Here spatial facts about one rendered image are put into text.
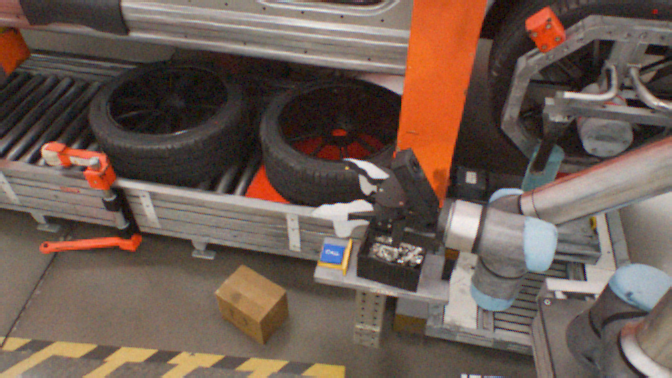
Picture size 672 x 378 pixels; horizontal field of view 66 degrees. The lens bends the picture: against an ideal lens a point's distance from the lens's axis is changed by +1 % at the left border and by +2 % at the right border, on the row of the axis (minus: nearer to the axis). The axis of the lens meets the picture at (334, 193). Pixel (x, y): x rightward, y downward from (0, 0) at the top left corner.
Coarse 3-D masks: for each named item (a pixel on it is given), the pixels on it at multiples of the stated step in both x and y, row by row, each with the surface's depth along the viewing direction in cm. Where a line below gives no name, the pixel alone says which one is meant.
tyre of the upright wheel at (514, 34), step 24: (528, 0) 166; (552, 0) 154; (576, 0) 148; (600, 0) 145; (624, 0) 144; (648, 0) 142; (504, 24) 174; (504, 48) 163; (528, 48) 159; (504, 72) 166; (504, 96) 172
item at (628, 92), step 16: (560, 64) 163; (576, 64) 163; (592, 64) 162; (656, 64) 157; (544, 80) 170; (576, 80) 166; (624, 80) 162; (528, 96) 195; (624, 96) 166; (656, 96) 165; (528, 112) 177; (528, 128) 181; (576, 128) 191; (640, 128) 173; (656, 128) 170; (560, 144) 184; (576, 144) 184
